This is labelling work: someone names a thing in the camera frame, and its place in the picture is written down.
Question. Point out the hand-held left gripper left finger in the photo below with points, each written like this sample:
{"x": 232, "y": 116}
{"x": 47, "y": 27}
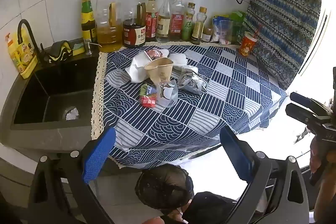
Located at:
{"x": 98, "y": 155}

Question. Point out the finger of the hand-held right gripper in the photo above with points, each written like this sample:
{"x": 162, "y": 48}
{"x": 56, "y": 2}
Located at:
{"x": 298, "y": 111}
{"x": 302, "y": 98}

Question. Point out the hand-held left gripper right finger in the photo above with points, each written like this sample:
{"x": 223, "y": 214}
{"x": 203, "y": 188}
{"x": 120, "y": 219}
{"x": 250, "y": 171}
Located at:
{"x": 236, "y": 158}

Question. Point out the black trash bin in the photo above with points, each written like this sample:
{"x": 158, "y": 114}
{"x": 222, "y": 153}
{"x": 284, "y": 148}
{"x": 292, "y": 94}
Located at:
{"x": 162, "y": 187}

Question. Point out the red snack packet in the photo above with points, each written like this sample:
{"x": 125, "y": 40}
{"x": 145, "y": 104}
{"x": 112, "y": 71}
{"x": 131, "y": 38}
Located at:
{"x": 149, "y": 102}

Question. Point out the green snack packet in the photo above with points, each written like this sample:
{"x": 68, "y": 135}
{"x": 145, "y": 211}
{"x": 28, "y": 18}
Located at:
{"x": 143, "y": 88}

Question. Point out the silver foil wrapper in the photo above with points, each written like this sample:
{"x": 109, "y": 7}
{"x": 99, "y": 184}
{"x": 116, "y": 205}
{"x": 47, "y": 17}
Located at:
{"x": 193, "y": 82}

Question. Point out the clear printed plastic cup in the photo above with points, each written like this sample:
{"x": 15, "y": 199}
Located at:
{"x": 166, "y": 94}

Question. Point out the white paper wrapper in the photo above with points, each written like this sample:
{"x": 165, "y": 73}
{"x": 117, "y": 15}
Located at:
{"x": 136, "y": 66}

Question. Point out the crushed brown paper cup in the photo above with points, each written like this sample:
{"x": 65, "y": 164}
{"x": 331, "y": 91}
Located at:
{"x": 160, "y": 70}

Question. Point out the pink wrapper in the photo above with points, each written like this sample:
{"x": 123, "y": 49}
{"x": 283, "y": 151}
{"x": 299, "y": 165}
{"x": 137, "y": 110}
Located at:
{"x": 153, "y": 53}

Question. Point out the small white tissue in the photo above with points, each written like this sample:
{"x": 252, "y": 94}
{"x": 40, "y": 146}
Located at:
{"x": 165, "y": 52}

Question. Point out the person's right forearm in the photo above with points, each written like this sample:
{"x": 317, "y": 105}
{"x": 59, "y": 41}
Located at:
{"x": 326, "y": 203}

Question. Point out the person's right hand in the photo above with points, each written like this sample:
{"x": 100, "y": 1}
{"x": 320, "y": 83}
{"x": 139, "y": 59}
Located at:
{"x": 313, "y": 157}

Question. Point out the sink drain strainer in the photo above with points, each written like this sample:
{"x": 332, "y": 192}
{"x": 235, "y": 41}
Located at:
{"x": 71, "y": 113}

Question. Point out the dark clothing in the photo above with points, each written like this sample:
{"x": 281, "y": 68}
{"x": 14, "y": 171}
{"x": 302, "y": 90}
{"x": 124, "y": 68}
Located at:
{"x": 210, "y": 208}

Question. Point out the blue patterned tablecloth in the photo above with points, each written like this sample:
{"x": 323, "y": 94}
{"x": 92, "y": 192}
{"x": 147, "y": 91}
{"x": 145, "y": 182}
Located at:
{"x": 210, "y": 98}

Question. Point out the red paper cup with straw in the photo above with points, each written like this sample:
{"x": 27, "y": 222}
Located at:
{"x": 246, "y": 47}

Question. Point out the grey base cabinet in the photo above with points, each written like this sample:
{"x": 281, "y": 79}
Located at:
{"x": 15, "y": 169}

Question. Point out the blue ethnic patterned cloth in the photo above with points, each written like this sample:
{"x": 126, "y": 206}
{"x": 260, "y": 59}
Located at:
{"x": 283, "y": 16}

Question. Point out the black kitchen sink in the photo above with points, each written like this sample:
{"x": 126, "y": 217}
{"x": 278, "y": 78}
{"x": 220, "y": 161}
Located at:
{"x": 52, "y": 82}

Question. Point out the green plastic bag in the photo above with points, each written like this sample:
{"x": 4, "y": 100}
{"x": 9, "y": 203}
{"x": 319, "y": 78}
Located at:
{"x": 237, "y": 27}

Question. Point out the white blue plastic bag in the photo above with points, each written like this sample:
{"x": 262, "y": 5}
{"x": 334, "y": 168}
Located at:
{"x": 221, "y": 29}

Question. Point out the yellow green sponge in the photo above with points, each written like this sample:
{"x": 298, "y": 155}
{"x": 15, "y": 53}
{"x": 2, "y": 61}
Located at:
{"x": 78, "y": 49}

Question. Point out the metal soap dispenser pump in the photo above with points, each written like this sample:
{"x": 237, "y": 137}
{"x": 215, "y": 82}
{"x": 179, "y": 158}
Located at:
{"x": 89, "y": 47}

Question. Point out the black yellow dish cloth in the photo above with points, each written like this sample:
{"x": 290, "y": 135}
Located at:
{"x": 60, "y": 49}

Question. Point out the small glass jar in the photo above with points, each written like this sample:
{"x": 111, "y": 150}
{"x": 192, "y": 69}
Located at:
{"x": 207, "y": 35}

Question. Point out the cooking oil jug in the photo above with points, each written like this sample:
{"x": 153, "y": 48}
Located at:
{"x": 109, "y": 37}

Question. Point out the black faucet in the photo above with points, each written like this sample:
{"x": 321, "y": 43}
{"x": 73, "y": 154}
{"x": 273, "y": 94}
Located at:
{"x": 36, "y": 49}

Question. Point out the small gold cap bottle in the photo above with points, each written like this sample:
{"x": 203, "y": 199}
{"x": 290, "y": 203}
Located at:
{"x": 198, "y": 29}

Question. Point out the soy sauce jug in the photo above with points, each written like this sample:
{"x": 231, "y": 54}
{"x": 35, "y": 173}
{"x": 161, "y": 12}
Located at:
{"x": 134, "y": 35}

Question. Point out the green oil bottle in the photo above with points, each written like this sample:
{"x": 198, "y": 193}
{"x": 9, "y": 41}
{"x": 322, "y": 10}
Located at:
{"x": 188, "y": 27}

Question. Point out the green label sauce bottle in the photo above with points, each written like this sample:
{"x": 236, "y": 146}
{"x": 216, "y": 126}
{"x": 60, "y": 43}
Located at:
{"x": 88, "y": 19}

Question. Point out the dark cap red label bottle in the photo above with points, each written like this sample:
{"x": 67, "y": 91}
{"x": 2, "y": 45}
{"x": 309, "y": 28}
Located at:
{"x": 151, "y": 22}

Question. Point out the gold cap red label bottle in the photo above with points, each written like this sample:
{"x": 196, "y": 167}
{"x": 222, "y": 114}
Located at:
{"x": 177, "y": 22}

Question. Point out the yellow cap clear bottle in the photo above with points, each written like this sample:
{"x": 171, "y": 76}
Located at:
{"x": 164, "y": 24}

